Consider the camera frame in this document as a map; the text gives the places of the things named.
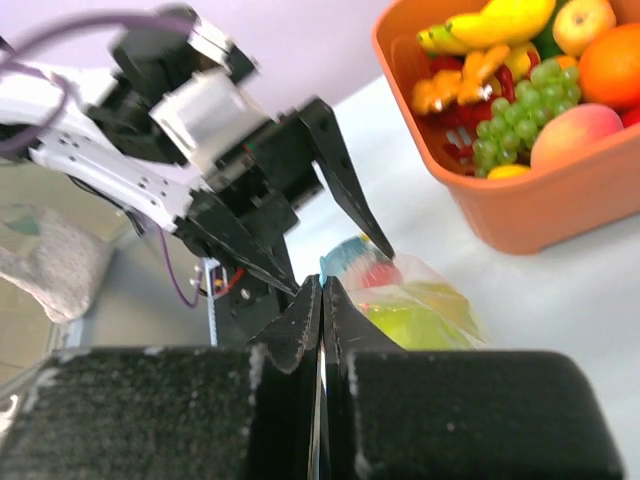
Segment orange plastic bin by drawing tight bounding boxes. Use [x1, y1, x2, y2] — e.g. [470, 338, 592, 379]
[372, 1, 639, 254]

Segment green fake grapes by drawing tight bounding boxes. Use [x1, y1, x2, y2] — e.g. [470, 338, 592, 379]
[472, 59, 582, 178]

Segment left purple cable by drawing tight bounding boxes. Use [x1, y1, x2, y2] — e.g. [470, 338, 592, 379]
[0, 10, 201, 310]

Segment yellow fake apple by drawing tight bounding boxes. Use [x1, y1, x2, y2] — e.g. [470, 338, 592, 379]
[552, 0, 617, 57]

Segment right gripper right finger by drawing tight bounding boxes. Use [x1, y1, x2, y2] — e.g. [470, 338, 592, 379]
[323, 278, 625, 479]

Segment fake orange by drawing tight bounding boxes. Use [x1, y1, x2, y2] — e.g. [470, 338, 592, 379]
[579, 23, 639, 110]

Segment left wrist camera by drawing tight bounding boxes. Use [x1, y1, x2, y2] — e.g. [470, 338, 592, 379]
[150, 68, 271, 174]

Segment fake peach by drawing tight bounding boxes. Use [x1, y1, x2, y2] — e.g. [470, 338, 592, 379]
[530, 103, 624, 169]

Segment clear zip top bag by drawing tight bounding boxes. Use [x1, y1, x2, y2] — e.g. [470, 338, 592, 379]
[320, 235, 488, 350]

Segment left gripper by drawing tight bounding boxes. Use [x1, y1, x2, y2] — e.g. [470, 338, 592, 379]
[175, 97, 395, 295]

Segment yellow fake pepper ring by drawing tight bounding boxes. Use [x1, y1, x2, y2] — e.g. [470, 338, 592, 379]
[410, 44, 532, 116]

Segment fake lemon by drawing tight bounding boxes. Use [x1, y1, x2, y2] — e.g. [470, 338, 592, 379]
[486, 163, 531, 180]

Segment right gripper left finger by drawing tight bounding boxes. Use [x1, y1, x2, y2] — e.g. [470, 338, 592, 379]
[1, 276, 322, 479]

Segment red fake chili pepper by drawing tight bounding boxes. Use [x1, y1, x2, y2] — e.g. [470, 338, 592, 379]
[357, 262, 403, 288]

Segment yellow fake banana bunch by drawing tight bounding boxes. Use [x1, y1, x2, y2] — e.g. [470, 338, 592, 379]
[416, 0, 556, 56]

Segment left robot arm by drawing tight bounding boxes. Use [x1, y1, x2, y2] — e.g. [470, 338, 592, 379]
[1, 5, 395, 294]

